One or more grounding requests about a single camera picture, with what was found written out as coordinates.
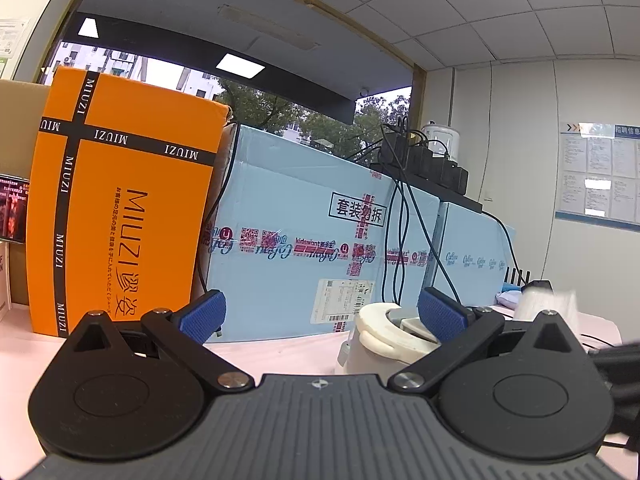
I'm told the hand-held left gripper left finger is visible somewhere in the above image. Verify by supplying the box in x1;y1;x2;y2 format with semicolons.
71;290;253;395

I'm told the white container with grey lid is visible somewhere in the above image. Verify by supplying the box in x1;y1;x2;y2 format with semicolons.
336;302;444;377

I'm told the white ribbed box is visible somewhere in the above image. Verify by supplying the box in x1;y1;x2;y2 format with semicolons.
0;240;12;312

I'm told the small light blue carton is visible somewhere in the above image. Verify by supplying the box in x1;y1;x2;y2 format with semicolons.
439;200;517;311

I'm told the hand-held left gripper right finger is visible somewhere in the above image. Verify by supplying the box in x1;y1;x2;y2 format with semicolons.
390;287;575;395

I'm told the white barcode label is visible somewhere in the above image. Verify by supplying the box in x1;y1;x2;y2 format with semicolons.
310;278;376;325

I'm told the white plastic jug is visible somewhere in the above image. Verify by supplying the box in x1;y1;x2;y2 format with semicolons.
421;121;462;162

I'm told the orange box with black bands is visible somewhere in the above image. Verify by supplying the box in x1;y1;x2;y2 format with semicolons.
28;65;229;339

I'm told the black power strip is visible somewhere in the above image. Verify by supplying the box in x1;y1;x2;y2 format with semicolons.
370;161;484;214

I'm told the brown cardboard box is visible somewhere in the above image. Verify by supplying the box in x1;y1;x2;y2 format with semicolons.
0;79;52;307

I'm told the black router with antennas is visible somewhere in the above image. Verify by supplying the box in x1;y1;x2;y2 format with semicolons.
503;267;534;287

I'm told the green framed wall certificate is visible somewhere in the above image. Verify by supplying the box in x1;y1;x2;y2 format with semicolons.
0;17;32;59

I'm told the pale cloth bundle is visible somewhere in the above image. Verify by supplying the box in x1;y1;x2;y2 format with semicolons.
495;282;524;312

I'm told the black cable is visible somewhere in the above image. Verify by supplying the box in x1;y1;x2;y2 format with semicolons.
196;122;238;306
381;177;407;306
400;180;467;307
481;210;522;273

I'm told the blue framed notice board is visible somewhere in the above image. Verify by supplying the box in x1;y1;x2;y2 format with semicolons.
554;121;640;234

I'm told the row of black chargers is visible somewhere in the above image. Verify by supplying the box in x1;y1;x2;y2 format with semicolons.
379;131;470;195

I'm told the large light blue carton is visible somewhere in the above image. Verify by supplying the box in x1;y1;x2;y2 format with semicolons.
199;106;444;344

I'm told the black smartphone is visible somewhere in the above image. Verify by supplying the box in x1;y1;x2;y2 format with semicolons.
0;174;31;242

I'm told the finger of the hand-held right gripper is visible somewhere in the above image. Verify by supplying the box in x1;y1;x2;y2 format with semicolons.
588;339;640;367

